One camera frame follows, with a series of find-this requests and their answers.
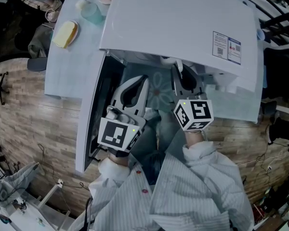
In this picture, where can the black office chair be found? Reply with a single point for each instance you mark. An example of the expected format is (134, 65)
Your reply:
(281, 73)
(4, 32)
(0, 88)

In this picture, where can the black metal railing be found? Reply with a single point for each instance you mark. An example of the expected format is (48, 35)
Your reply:
(277, 13)

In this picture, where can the blue flat pad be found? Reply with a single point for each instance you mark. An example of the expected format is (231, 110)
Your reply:
(265, 77)

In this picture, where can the white microwave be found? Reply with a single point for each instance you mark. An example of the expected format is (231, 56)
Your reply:
(171, 20)

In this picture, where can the glass turntable with flower pattern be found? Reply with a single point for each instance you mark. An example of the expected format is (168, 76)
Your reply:
(160, 90)

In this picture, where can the grey bag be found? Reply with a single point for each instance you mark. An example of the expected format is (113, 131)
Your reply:
(39, 42)

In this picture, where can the person's legs in jeans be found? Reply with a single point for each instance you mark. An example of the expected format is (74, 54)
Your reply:
(169, 129)

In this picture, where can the person's right forearm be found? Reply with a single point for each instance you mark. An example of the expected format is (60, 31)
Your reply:
(200, 148)

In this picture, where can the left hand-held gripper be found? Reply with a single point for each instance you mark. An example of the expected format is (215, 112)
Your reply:
(113, 133)

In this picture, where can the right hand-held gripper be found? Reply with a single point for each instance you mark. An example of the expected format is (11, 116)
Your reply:
(200, 114)

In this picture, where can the white side desk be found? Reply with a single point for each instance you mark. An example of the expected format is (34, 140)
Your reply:
(26, 215)

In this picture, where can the white power strip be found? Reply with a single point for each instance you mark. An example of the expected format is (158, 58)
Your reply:
(60, 182)

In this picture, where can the pale mug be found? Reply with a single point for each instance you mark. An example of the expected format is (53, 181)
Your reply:
(51, 15)

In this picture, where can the black wristband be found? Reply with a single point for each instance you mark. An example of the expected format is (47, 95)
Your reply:
(118, 153)

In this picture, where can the clear plastic bottle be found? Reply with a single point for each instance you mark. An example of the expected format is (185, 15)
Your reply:
(91, 12)

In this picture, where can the blue plastic cup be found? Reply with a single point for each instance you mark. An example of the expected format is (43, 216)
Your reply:
(260, 34)

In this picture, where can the yellow bread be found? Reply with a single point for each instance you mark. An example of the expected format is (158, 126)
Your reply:
(62, 35)

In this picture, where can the person's left forearm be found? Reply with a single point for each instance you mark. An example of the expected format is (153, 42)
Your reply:
(113, 170)

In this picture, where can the person's striped shirt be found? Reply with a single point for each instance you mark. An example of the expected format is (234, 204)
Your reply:
(183, 191)

